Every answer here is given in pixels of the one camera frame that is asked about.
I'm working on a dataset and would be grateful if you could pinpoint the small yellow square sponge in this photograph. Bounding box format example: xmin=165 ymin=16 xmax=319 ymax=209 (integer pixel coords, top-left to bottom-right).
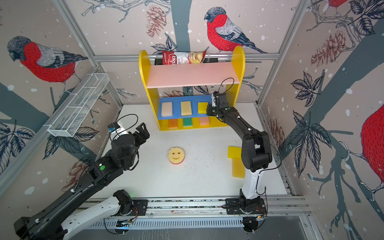
xmin=198 ymin=102 xmax=209 ymax=115

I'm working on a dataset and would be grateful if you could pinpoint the salmon orange sponge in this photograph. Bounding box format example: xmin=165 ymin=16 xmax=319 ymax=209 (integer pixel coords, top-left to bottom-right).
xmin=199 ymin=117 xmax=210 ymax=126

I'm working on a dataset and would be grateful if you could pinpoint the pale yellow sponge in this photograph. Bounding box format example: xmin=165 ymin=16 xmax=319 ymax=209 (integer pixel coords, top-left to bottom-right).
xmin=181 ymin=101 xmax=192 ymax=116

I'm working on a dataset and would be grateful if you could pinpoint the orange scrub sponge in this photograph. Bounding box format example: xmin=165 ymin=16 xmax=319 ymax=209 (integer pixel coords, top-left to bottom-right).
xmin=168 ymin=119 xmax=179 ymax=130

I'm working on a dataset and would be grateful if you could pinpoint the green scrub sponge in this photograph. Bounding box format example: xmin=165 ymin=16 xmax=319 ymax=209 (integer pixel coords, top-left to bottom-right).
xmin=183 ymin=118 xmax=193 ymax=128

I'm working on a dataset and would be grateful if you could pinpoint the smiley face sponge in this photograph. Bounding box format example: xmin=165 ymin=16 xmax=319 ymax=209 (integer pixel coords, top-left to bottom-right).
xmin=168 ymin=147 xmax=185 ymax=165

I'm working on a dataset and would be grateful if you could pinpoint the light pink sponge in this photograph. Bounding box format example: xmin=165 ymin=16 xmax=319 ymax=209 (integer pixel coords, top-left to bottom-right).
xmin=161 ymin=102 xmax=173 ymax=118

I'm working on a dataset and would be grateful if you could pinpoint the yellow rectangular sponge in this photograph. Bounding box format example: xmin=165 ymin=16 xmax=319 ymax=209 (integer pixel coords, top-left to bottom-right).
xmin=232 ymin=159 xmax=246 ymax=179

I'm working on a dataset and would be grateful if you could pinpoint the bright yellow square sponge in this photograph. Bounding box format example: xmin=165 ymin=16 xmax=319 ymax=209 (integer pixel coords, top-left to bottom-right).
xmin=228 ymin=146 xmax=242 ymax=159

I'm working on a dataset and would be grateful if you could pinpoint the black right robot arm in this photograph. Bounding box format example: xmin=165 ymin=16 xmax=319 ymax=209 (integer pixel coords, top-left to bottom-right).
xmin=207 ymin=91 xmax=273 ymax=214

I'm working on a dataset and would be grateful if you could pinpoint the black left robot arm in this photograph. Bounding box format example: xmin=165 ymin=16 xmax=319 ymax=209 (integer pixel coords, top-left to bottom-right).
xmin=14 ymin=123 xmax=150 ymax=240

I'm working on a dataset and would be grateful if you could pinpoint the yellow shelf with coloured boards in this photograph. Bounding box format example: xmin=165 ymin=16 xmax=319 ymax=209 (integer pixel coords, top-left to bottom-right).
xmin=139 ymin=47 xmax=246 ymax=131

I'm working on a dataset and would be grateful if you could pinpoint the red cassava chips bag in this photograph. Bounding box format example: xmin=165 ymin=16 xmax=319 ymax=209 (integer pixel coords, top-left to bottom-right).
xmin=162 ymin=51 xmax=206 ymax=65

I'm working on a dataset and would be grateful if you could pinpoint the white wire mesh basket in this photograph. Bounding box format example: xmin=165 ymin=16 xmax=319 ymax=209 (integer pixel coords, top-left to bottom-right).
xmin=48 ymin=73 xmax=110 ymax=137

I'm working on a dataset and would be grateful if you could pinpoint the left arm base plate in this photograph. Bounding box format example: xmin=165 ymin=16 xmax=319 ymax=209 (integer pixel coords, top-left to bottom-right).
xmin=112 ymin=199 xmax=149 ymax=218

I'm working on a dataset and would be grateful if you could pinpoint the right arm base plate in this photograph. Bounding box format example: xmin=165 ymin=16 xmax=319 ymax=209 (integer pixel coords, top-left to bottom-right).
xmin=223 ymin=197 xmax=267 ymax=215

